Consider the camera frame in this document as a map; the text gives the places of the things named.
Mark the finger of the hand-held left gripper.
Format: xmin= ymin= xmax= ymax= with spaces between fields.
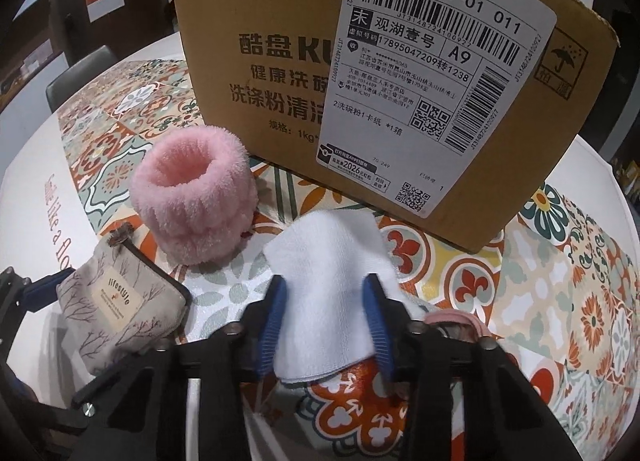
xmin=0 ymin=266 xmax=77 ymax=327

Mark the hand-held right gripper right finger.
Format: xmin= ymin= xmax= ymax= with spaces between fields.
xmin=361 ymin=274 xmax=584 ymax=461

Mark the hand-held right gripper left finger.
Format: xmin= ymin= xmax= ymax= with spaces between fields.
xmin=70 ymin=276 xmax=289 ymax=461

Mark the white towel cloth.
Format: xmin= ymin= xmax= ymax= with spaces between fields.
xmin=262 ymin=211 xmax=426 ymax=384

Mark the beige tree print pouch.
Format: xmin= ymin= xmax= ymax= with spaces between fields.
xmin=55 ymin=223 xmax=192 ymax=377

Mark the brown cardboard box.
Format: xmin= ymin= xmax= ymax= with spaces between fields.
xmin=170 ymin=0 xmax=621 ymax=254

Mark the pink fluffy wristband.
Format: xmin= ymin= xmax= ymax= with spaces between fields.
xmin=130 ymin=125 xmax=259 ymax=267

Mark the white patterned tablecloth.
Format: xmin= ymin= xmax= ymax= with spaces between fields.
xmin=0 ymin=26 xmax=640 ymax=461

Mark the grey dining chair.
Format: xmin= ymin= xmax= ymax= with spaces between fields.
xmin=45 ymin=58 xmax=103 ymax=114

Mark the pink hair tie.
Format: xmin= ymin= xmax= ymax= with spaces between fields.
xmin=422 ymin=310 xmax=493 ymax=342

